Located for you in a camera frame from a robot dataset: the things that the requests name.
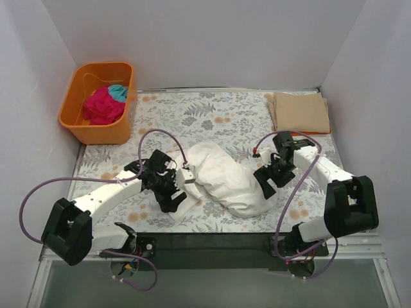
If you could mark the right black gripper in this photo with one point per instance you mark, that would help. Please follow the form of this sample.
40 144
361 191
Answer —
268 176

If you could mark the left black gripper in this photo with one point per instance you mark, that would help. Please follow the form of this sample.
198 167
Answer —
167 195

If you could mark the white t shirt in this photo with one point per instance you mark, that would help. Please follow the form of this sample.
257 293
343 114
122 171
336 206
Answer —
229 183

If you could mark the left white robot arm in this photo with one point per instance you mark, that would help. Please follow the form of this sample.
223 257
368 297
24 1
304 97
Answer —
71 231

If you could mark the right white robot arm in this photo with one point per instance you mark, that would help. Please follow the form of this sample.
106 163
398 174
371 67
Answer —
350 205

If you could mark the folded orange shirt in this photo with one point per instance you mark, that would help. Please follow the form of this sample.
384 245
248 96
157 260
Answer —
316 133

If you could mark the floral patterned table mat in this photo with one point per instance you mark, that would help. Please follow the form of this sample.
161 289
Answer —
236 121

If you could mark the folded beige shirt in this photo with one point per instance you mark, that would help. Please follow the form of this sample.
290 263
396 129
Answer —
303 113

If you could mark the crumpled magenta shirt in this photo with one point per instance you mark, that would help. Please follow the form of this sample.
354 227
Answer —
101 109

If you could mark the crumpled teal shirt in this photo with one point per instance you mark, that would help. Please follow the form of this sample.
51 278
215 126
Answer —
118 93

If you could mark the orange plastic basket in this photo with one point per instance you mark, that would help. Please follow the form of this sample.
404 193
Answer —
85 82

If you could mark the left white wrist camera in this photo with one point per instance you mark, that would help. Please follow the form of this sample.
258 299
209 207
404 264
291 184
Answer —
183 174

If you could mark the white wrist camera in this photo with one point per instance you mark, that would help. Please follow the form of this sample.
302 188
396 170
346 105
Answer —
183 174
265 155

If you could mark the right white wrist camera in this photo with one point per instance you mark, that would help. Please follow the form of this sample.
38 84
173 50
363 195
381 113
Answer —
265 155

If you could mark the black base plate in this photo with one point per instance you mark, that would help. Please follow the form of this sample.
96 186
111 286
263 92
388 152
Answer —
201 251

